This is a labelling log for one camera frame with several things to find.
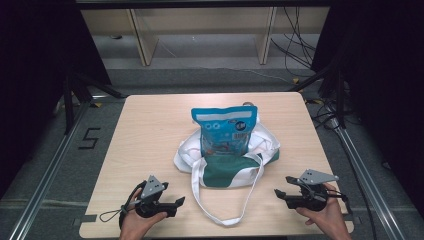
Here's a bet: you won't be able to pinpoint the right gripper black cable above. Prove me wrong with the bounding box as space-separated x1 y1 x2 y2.
327 190 354 215

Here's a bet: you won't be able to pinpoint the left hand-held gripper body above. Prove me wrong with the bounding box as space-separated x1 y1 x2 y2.
134 175 178 220

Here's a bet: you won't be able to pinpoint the person's left hand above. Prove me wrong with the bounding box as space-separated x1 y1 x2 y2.
119 189 168 240

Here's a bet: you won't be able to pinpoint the white patterned tote bag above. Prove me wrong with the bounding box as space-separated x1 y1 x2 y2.
173 121 282 228

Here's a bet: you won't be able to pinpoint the person's right hand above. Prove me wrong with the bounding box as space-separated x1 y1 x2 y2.
295 183 353 240

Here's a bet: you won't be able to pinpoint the aluminium floor rail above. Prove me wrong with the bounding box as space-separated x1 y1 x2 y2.
8 99 92 240
333 126 406 240

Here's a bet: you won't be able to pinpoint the blue snack bag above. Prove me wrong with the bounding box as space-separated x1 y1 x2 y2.
190 105 260 158

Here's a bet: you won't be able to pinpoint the bundle of black cables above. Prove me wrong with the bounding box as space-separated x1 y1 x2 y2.
270 6 318 78

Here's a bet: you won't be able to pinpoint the black floor cables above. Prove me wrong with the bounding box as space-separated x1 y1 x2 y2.
312 99 355 132

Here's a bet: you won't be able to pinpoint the black frame bar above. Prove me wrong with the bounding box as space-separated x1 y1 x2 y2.
74 0 334 10

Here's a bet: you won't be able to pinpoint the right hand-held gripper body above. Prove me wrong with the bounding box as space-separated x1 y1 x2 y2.
285 168 340 212

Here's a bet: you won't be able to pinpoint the black metal stand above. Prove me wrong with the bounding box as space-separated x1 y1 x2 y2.
62 72 126 135
288 63 346 130

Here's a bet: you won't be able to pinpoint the white floor cable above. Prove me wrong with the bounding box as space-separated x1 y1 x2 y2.
199 65 292 85

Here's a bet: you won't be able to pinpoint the dark curtain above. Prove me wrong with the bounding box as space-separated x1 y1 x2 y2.
311 0 424 214
0 0 112 201

